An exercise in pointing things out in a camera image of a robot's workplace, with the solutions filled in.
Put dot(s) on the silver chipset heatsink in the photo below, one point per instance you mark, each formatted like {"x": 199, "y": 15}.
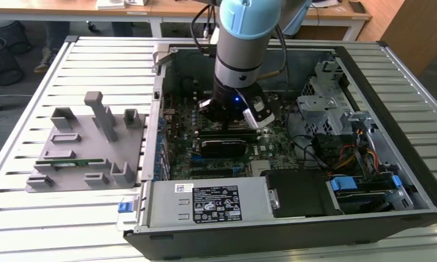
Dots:
{"x": 262, "y": 167}

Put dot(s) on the grey power supply with label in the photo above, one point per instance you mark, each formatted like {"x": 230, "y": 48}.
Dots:
{"x": 167, "y": 202}

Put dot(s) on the white printed box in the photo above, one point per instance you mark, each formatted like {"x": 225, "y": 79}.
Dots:
{"x": 137, "y": 2}

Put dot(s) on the blue case latch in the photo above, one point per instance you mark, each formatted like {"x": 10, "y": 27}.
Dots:
{"x": 127, "y": 207}

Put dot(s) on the black chair caster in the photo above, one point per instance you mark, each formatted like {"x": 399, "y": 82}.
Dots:
{"x": 93, "y": 26}

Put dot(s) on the blue jeans leg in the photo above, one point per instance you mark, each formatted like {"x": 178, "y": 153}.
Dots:
{"x": 58, "y": 35}
{"x": 123, "y": 28}

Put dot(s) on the hard disk in blue carrier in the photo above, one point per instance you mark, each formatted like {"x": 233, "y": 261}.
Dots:
{"x": 345, "y": 185}

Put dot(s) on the black plastic shroud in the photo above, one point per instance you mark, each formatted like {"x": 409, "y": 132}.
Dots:
{"x": 299, "y": 191}

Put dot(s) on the black mesh waste basket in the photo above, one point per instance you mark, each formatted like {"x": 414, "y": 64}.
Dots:
{"x": 3, "y": 65}
{"x": 17, "y": 35}

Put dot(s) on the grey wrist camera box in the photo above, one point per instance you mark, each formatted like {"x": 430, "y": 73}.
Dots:
{"x": 205, "y": 104}

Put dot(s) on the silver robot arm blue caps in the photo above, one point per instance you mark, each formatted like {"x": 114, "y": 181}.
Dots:
{"x": 241, "y": 62}

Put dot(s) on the CPU socket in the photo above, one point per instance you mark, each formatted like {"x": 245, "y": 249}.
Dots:
{"x": 241, "y": 126}

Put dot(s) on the grey parts rack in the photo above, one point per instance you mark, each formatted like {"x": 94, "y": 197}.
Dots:
{"x": 85, "y": 152}

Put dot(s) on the black expansion slot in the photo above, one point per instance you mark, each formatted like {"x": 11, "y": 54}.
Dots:
{"x": 211, "y": 172}

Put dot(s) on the white wrist camera black mount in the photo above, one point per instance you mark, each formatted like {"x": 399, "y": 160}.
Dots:
{"x": 261, "y": 116}

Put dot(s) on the white sneaker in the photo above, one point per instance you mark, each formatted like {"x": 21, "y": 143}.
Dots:
{"x": 46, "y": 61}

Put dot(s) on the green motherboard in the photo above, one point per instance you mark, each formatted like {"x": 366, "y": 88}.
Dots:
{"x": 277, "y": 142}

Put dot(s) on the perforated metal drive cage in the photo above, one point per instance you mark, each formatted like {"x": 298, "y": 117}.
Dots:
{"x": 321, "y": 103}

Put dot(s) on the silver disk bay bracket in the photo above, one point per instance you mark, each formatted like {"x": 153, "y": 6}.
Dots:
{"x": 383, "y": 144}

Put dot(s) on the black graphics card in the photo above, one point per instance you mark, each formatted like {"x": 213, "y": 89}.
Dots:
{"x": 222, "y": 148}

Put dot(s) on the black open PC case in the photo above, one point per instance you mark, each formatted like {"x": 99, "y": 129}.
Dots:
{"x": 241, "y": 240}

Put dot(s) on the black phone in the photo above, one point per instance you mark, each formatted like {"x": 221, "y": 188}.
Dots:
{"x": 358, "y": 7}

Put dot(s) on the green RAM stick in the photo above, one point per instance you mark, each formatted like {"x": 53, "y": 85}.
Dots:
{"x": 82, "y": 162}

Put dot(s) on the wooden desk white frame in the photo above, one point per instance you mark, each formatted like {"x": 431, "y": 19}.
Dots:
{"x": 335, "y": 16}
{"x": 58, "y": 11}

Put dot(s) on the wooden cabinet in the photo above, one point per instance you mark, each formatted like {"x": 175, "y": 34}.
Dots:
{"x": 415, "y": 32}

